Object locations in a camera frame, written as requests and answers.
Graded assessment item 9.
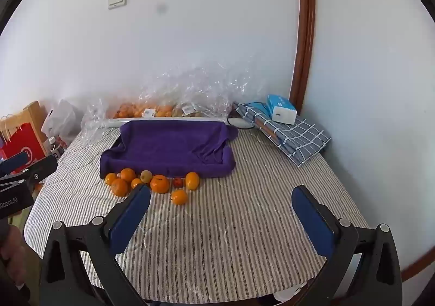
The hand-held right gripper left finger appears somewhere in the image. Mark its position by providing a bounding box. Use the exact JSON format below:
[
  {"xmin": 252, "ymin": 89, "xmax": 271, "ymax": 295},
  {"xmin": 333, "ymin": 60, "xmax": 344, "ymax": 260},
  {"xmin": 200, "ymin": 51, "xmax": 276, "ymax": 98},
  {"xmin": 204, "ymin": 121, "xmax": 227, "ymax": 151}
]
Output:
[{"xmin": 39, "ymin": 184, "xmax": 152, "ymax": 306}]

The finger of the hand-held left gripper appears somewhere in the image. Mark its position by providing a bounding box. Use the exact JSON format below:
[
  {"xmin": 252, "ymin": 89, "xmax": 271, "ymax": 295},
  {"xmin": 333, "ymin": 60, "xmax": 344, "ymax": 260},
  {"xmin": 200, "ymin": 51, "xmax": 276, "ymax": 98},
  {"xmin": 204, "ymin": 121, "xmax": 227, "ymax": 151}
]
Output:
[
  {"xmin": 0, "ymin": 151, "xmax": 29, "ymax": 177},
  {"xmin": 0, "ymin": 155, "xmax": 58, "ymax": 193}
]

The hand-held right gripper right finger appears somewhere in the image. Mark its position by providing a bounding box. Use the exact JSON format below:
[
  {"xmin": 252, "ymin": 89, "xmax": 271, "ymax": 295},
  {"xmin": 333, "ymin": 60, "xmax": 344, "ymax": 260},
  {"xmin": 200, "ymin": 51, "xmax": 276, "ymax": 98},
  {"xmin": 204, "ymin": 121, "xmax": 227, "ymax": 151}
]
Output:
[{"xmin": 291, "ymin": 185, "xmax": 403, "ymax": 306}]

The large orange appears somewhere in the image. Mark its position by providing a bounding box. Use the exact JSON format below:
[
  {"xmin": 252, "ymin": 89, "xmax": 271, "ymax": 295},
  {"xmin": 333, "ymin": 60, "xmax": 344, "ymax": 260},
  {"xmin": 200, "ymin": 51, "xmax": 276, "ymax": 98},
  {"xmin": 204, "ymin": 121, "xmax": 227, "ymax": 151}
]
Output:
[{"xmin": 150, "ymin": 175, "xmax": 170, "ymax": 194}]

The oval orange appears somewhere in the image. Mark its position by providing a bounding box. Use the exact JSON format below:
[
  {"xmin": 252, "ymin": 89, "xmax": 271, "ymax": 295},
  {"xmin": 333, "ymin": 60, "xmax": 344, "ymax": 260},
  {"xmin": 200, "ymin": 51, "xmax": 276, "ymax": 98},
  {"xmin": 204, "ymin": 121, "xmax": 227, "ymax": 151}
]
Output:
[{"xmin": 185, "ymin": 172, "xmax": 200, "ymax": 190}]

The person's left hand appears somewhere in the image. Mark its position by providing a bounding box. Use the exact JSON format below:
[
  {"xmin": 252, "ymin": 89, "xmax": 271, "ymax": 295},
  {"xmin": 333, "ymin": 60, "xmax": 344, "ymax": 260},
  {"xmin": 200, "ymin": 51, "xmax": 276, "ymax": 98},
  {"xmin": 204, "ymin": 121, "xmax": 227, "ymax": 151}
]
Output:
[{"xmin": 0, "ymin": 224, "xmax": 28, "ymax": 289}]

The red paper bag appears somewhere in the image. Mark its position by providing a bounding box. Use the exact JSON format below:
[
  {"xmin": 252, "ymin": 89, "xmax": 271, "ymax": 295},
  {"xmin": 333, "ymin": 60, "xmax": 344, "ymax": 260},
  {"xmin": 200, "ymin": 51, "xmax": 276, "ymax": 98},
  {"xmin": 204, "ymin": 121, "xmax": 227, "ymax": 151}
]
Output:
[{"xmin": 0, "ymin": 122, "xmax": 48, "ymax": 171}]

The plastic bottle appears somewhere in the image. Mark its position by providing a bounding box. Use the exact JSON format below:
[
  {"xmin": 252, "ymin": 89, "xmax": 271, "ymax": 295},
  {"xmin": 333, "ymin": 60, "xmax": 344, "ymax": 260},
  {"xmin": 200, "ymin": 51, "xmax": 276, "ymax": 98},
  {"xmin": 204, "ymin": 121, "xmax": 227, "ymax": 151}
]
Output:
[{"xmin": 48, "ymin": 136, "xmax": 61, "ymax": 157}]

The beige paper bag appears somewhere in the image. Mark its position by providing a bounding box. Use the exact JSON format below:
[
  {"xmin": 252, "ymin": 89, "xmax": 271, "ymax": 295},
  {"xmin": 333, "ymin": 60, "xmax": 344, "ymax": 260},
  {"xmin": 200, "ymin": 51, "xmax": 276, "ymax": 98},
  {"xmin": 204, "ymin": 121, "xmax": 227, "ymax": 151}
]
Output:
[{"xmin": 0, "ymin": 114, "xmax": 21, "ymax": 147}]

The brown paper bag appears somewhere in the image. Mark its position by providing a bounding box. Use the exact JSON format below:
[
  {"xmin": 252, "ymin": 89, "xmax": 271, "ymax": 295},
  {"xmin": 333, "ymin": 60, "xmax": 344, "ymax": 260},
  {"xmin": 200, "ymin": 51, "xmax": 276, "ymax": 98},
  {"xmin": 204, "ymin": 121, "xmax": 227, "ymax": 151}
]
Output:
[{"xmin": 22, "ymin": 101, "xmax": 48, "ymax": 143}]

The white plastic bag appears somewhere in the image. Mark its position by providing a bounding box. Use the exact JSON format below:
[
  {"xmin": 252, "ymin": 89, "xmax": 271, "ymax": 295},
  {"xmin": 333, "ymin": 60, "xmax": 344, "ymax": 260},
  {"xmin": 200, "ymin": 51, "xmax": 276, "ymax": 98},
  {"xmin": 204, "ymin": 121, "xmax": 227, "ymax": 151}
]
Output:
[{"xmin": 41, "ymin": 98, "xmax": 80, "ymax": 145}]

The white round object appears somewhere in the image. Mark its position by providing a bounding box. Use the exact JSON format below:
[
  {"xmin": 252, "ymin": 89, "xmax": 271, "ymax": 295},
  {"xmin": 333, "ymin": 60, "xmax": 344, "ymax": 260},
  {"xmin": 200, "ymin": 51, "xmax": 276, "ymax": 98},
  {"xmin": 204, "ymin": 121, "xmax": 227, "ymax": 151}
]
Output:
[{"xmin": 272, "ymin": 284, "xmax": 306, "ymax": 303}]

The grey checked folded cloth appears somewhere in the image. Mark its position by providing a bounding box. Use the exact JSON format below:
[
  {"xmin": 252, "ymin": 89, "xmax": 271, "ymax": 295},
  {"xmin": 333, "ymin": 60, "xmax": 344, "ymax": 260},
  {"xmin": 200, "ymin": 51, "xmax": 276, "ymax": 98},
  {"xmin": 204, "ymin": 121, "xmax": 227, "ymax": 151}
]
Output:
[{"xmin": 234, "ymin": 101, "xmax": 332, "ymax": 167}]

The purple towel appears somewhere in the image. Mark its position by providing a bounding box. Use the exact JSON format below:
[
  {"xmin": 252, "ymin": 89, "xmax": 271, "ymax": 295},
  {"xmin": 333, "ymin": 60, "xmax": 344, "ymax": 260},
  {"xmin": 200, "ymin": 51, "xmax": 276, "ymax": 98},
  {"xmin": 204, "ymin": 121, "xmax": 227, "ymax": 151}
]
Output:
[{"xmin": 100, "ymin": 120, "xmax": 238, "ymax": 180}]

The bag of oranges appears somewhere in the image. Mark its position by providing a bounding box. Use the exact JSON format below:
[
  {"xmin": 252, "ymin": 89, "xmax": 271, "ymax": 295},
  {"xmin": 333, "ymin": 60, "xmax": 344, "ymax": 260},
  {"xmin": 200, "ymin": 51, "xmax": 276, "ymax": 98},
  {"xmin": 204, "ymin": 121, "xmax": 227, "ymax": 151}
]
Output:
[{"xmin": 112, "ymin": 102, "xmax": 175, "ymax": 119}]

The brown wooden baseboard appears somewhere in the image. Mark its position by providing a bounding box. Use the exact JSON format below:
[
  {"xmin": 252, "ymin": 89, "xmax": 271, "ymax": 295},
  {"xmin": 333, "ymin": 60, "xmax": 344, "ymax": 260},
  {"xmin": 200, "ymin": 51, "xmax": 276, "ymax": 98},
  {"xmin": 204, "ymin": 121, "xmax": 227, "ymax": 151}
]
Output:
[{"xmin": 399, "ymin": 248, "xmax": 435, "ymax": 283}]

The blue tissue pack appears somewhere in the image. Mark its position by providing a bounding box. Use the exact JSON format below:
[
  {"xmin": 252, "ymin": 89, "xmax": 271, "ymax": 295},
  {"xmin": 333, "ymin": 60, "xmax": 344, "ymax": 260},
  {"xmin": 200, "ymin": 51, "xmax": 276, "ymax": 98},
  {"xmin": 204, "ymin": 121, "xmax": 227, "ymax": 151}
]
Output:
[{"xmin": 266, "ymin": 94, "xmax": 297, "ymax": 125}]

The black rimmed round dish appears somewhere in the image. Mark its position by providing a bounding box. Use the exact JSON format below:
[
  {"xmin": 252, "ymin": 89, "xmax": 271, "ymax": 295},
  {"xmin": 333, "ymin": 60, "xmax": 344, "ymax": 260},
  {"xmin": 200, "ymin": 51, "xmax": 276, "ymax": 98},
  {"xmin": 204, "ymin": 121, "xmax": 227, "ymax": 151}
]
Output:
[{"xmin": 227, "ymin": 116, "xmax": 254, "ymax": 130}]

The bag of longans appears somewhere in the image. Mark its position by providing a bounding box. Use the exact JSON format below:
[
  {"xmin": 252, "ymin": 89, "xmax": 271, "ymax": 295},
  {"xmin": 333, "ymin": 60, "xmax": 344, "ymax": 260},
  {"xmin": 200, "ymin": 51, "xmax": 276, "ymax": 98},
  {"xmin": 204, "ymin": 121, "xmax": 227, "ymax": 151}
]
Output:
[{"xmin": 172, "ymin": 102, "xmax": 204, "ymax": 118}]

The brown wooden door frame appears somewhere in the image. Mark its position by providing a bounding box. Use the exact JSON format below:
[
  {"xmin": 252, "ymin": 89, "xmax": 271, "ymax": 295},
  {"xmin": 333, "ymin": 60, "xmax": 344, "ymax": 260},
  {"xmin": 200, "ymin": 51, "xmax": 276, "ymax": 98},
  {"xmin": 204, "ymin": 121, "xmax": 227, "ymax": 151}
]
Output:
[{"xmin": 289, "ymin": 0, "xmax": 316, "ymax": 113}]

